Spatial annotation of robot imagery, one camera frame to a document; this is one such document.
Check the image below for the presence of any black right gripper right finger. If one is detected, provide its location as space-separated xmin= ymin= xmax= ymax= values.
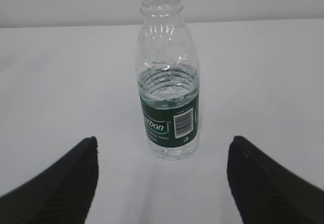
xmin=227 ymin=136 xmax=323 ymax=223

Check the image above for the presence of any clear green-label water bottle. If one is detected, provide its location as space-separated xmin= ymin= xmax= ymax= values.
xmin=135 ymin=0 xmax=200 ymax=160

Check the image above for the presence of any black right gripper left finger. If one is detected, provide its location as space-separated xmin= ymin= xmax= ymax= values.
xmin=1 ymin=136 xmax=98 ymax=223

